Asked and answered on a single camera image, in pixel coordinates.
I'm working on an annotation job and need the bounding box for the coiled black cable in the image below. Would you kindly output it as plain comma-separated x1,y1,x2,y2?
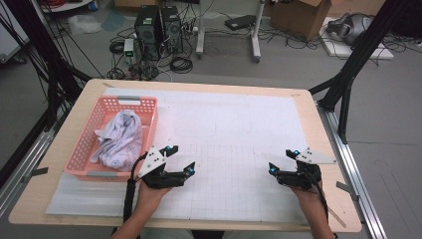
108,40,125,56
169,56,194,75
106,67,127,81

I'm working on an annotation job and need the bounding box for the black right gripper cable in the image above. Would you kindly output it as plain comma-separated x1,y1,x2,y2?
300,165,331,222

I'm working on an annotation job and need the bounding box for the aluminium rail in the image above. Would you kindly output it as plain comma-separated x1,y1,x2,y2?
0,109,69,218
316,105,388,239

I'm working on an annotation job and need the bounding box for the pink plastic basket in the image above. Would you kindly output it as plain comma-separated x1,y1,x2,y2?
63,95,159,183

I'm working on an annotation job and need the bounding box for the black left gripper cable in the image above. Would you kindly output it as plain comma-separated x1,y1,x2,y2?
122,151,148,224

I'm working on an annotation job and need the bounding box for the white foam board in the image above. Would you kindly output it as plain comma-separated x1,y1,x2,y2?
318,16,396,62

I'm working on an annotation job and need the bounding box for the black frame stand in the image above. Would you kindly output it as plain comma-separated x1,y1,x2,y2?
308,0,422,145
0,0,94,133

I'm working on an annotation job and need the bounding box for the small white power box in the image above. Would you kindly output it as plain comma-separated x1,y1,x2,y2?
122,38,135,65

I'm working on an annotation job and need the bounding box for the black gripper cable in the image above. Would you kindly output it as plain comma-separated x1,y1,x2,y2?
300,165,331,222
122,151,148,224

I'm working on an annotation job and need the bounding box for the white round table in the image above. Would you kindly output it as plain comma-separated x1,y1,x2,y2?
39,0,95,14

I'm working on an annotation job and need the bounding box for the person's left hand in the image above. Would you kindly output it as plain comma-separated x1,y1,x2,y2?
135,180,174,215

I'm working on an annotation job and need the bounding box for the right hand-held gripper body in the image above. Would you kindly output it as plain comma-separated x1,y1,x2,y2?
276,147,338,191

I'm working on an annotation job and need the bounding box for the lilac printed cloth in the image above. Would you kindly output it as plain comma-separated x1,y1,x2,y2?
89,109,144,173

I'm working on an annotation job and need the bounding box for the open cardboard box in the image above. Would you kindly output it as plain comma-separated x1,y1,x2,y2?
269,0,332,42

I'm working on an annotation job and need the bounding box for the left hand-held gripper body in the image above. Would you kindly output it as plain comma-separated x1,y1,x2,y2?
136,145,187,191

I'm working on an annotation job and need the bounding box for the black computer tower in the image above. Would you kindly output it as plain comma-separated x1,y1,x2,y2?
133,4,164,62
160,5,184,55

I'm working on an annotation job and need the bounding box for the white cabinet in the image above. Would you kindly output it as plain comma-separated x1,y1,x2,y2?
0,6,32,64

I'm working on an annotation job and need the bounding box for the grey rounded device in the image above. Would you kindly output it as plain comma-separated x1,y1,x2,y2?
326,12,375,46

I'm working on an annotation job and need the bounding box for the black flat device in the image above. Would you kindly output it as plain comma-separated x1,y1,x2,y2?
224,14,258,32

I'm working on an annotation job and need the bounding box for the clear plastic bag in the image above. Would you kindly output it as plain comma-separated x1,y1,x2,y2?
68,13,104,36

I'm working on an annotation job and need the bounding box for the teal sheet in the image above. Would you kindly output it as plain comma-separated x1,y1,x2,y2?
101,10,127,33

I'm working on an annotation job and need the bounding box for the white metal stand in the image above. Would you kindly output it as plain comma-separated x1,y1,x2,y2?
194,0,267,64

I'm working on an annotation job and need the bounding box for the grey rail bracket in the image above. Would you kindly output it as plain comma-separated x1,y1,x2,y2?
20,166,50,184
335,180,360,202

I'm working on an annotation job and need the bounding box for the person's right hand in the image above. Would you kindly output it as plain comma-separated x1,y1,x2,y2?
290,183,327,213

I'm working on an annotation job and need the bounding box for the white grid mat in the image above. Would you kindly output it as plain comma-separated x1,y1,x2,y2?
45,87,327,225

